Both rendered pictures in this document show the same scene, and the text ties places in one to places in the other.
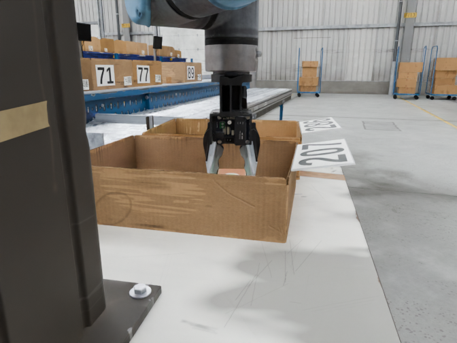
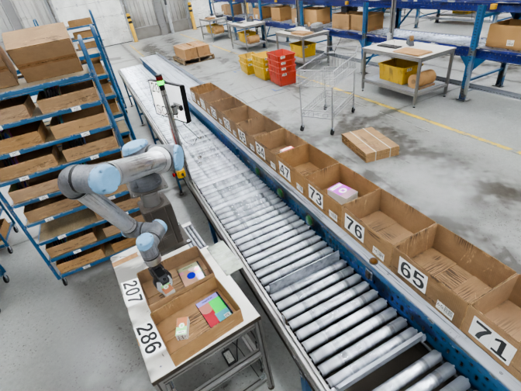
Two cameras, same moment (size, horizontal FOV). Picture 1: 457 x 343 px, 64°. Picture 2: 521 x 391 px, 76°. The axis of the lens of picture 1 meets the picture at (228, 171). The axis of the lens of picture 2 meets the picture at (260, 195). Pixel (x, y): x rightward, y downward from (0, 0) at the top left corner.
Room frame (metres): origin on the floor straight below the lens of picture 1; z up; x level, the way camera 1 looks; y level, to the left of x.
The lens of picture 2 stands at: (2.09, -0.34, 2.22)
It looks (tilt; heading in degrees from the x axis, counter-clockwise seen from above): 34 degrees down; 142
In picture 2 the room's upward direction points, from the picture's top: 9 degrees counter-clockwise
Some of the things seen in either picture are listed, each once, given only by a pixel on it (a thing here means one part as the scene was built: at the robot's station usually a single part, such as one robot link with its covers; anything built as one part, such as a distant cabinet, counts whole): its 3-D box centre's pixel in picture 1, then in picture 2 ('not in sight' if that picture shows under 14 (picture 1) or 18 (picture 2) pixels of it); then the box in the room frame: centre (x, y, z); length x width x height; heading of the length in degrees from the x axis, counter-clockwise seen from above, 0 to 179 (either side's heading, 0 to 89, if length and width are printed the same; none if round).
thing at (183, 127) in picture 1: (228, 144); (196, 317); (0.98, 0.00, 0.80); 0.38 x 0.28 x 0.10; 81
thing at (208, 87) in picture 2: not in sight; (205, 95); (-1.57, 1.92, 0.96); 0.39 x 0.29 x 0.17; 164
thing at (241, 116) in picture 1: (231, 109); (156, 268); (0.65, -0.01, 0.93); 0.09 x 0.08 x 0.12; 178
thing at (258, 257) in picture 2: not in sight; (281, 247); (0.91, 0.69, 0.72); 0.52 x 0.05 x 0.05; 73
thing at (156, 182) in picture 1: (192, 176); (176, 278); (0.67, 0.07, 0.80); 0.38 x 0.28 x 0.10; 77
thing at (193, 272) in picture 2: not in sight; (192, 275); (0.69, 0.16, 0.76); 0.19 x 0.14 x 0.02; 166
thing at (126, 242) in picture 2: not in sight; (131, 232); (-0.85, 0.26, 0.19); 0.40 x 0.30 x 0.10; 74
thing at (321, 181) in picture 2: not in sight; (340, 192); (1.05, 1.12, 0.96); 0.39 x 0.29 x 0.17; 163
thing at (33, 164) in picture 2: not in sight; (29, 160); (-0.99, -0.18, 1.19); 0.40 x 0.30 x 0.10; 73
